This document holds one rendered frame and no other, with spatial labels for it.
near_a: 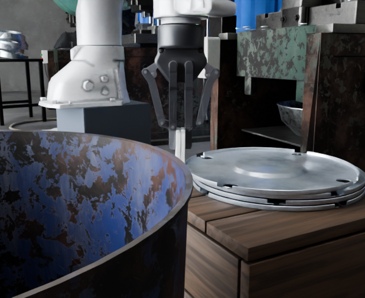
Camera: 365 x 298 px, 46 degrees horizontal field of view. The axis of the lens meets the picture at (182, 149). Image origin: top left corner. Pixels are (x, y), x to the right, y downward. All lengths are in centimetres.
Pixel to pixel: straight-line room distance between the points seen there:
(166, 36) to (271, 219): 31
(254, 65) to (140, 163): 101
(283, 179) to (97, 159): 32
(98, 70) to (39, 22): 672
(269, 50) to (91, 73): 57
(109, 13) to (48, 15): 673
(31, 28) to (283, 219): 728
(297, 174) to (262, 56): 72
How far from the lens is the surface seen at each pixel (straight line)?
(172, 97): 70
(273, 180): 68
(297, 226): 58
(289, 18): 138
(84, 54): 106
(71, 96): 103
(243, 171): 71
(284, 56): 129
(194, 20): 69
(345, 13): 126
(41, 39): 774
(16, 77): 770
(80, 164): 50
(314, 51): 111
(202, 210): 62
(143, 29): 296
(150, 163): 41
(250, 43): 143
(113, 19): 107
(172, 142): 72
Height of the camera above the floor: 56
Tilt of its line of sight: 12 degrees down
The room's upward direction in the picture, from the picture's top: straight up
